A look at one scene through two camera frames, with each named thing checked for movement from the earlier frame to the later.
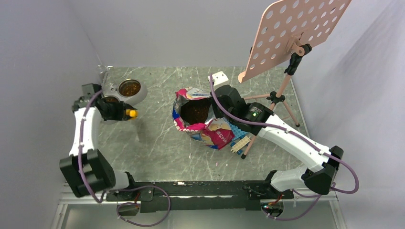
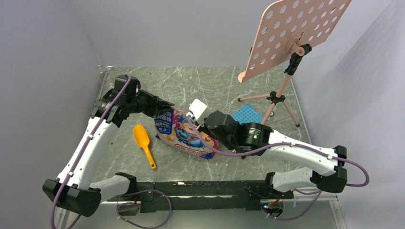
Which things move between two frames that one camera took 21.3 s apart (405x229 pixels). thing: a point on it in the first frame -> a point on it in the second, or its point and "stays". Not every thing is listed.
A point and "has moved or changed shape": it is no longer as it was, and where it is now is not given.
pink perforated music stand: x=286 y=27 stays
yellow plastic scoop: x=132 y=113 has moved or changed shape
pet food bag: x=190 y=115 has moved or changed shape
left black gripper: x=121 y=107 -> x=156 y=104
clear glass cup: x=101 y=68 stays
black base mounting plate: x=183 y=196 stays
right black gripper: x=218 y=114 -> x=204 y=122
